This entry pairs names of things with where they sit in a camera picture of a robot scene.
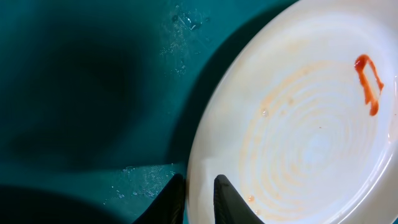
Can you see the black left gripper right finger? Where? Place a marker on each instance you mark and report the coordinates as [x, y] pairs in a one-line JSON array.
[[229, 206]]

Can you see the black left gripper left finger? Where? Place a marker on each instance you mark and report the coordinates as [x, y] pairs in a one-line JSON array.
[[168, 207]]

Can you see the white plate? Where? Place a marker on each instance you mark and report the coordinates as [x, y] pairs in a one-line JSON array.
[[304, 121]]

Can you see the turquoise plastic tray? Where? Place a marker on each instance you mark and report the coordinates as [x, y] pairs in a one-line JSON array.
[[100, 100]]

